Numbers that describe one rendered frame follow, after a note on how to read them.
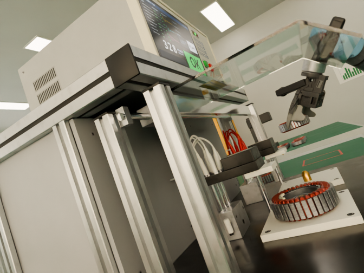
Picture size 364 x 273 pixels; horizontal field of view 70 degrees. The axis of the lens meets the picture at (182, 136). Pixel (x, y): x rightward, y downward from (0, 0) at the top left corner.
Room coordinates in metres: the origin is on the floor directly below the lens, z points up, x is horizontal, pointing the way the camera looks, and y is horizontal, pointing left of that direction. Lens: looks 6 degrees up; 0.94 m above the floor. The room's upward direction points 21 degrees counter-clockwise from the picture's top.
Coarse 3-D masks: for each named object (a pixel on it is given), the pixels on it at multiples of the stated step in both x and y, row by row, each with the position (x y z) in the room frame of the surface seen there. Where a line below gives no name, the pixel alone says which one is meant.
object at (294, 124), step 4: (304, 120) 0.95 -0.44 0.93; (308, 120) 0.96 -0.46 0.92; (280, 124) 1.00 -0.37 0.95; (284, 124) 0.97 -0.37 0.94; (292, 124) 0.96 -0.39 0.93; (296, 124) 0.95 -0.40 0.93; (300, 124) 0.95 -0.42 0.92; (304, 124) 0.96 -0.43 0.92; (280, 128) 1.00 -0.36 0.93; (284, 128) 0.98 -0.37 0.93; (292, 128) 0.96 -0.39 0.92; (284, 132) 1.00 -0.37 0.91
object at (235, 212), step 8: (240, 200) 0.57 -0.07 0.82; (224, 208) 0.54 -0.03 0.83; (232, 208) 0.52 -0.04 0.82; (240, 208) 0.55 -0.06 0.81; (224, 216) 0.51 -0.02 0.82; (232, 216) 0.51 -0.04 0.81; (240, 216) 0.53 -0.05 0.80; (224, 224) 0.51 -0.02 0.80; (232, 224) 0.51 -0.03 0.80; (240, 224) 0.52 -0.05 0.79; (248, 224) 0.56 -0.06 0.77; (240, 232) 0.51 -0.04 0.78
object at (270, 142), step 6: (270, 138) 0.71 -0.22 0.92; (252, 144) 0.74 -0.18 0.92; (258, 144) 0.71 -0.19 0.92; (264, 144) 0.70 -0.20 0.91; (270, 144) 0.69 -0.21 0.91; (264, 150) 0.70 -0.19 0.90; (270, 150) 0.69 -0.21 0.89; (276, 150) 0.72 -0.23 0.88; (282, 150) 0.69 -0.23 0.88; (264, 156) 0.70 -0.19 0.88; (270, 156) 0.70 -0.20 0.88; (246, 180) 0.74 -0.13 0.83
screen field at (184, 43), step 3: (180, 39) 0.61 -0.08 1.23; (183, 39) 0.63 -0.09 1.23; (180, 42) 0.61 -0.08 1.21; (183, 42) 0.62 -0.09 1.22; (186, 42) 0.65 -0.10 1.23; (189, 42) 0.66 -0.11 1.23; (183, 45) 0.61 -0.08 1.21; (186, 45) 0.64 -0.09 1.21; (189, 45) 0.66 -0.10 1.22; (192, 45) 0.68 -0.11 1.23; (189, 48) 0.65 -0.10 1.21; (192, 48) 0.67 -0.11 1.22; (195, 48) 0.69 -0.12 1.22; (195, 51) 0.68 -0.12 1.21
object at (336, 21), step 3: (333, 18) 0.38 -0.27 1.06; (336, 18) 0.38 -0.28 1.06; (339, 18) 0.37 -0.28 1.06; (342, 18) 0.37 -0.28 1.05; (333, 21) 0.38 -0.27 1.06; (336, 21) 0.38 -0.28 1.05; (339, 21) 0.38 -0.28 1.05; (342, 21) 0.37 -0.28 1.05; (345, 21) 0.38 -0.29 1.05; (330, 24) 0.38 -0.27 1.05; (333, 24) 0.38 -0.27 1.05; (336, 24) 0.38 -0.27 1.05; (339, 24) 0.38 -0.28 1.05; (342, 24) 0.38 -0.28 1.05; (336, 27) 0.38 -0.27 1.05; (339, 27) 0.38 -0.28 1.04; (342, 27) 0.38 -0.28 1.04
